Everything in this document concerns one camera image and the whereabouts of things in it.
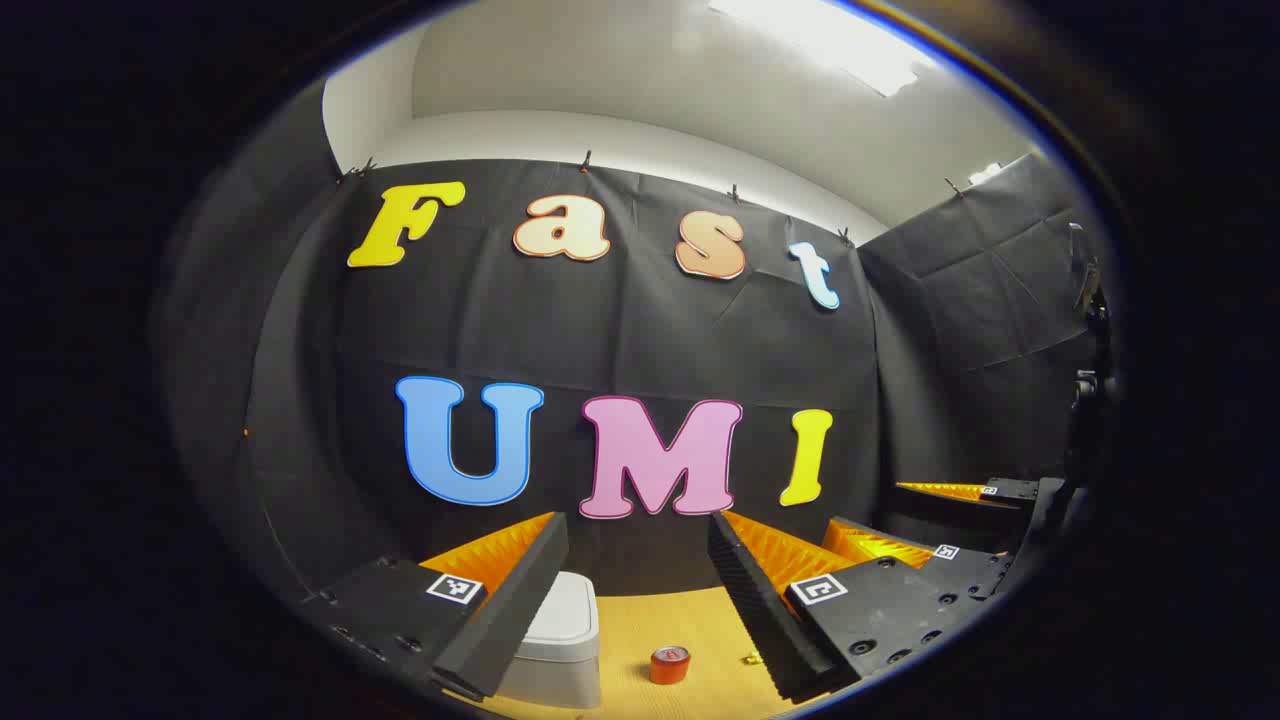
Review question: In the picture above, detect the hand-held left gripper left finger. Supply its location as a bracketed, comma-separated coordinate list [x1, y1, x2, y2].
[300, 512, 569, 701]

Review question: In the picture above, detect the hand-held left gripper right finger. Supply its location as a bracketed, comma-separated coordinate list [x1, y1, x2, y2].
[707, 510, 993, 704]

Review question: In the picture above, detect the grey desktop garbage bin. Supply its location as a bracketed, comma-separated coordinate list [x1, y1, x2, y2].
[497, 572, 603, 709]

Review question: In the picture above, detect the black backdrop cloth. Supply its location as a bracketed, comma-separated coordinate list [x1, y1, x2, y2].
[165, 85, 1111, 601]

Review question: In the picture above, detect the ceiling light panel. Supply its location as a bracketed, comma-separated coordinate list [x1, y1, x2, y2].
[708, 0, 936, 98]

